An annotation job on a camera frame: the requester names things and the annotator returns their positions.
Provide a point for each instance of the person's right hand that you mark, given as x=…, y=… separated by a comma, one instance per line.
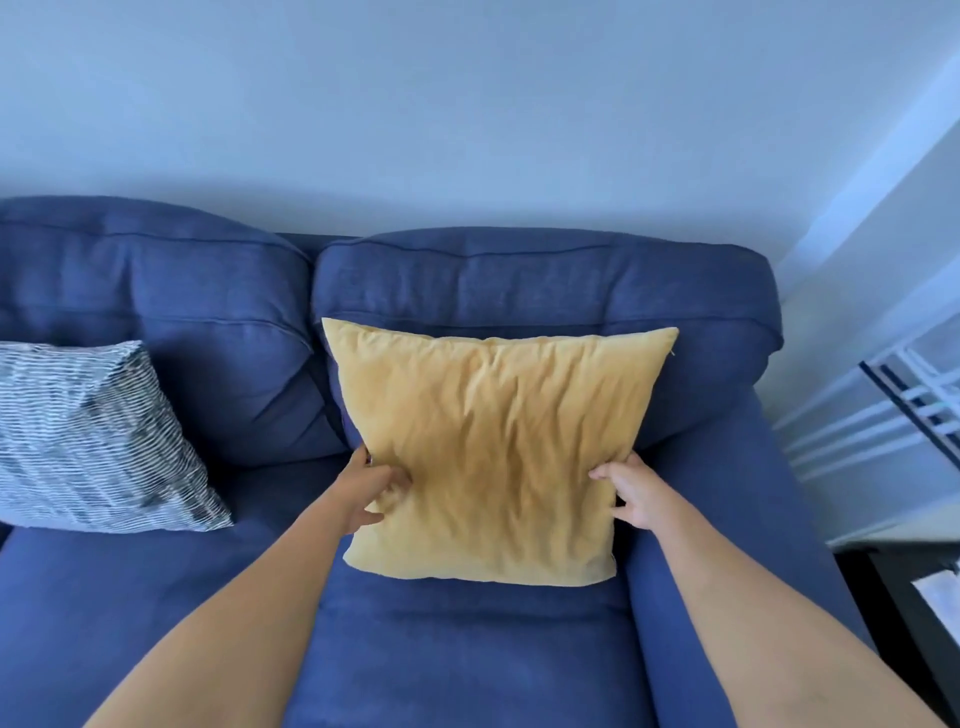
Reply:
x=645, y=499

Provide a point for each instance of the person's left hand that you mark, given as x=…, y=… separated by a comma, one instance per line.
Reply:
x=364, y=487

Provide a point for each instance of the yellow velvet pillow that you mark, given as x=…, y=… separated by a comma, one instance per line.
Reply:
x=502, y=435

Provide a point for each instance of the blue fabric sofa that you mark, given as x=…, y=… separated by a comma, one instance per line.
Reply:
x=525, y=285

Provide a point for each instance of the black white striped pillow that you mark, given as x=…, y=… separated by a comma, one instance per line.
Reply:
x=90, y=442

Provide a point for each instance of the person's right forearm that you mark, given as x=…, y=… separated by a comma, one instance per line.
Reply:
x=765, y=645

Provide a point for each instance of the person's left forearm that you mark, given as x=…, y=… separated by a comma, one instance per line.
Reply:
x=240, y=630

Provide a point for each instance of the black side table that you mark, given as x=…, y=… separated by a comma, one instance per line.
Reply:
x=892, y=637

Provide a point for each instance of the white papers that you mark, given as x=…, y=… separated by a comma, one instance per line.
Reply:
x=941, y=607

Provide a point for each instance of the black metal frame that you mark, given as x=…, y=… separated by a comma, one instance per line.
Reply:
x=900, y=401

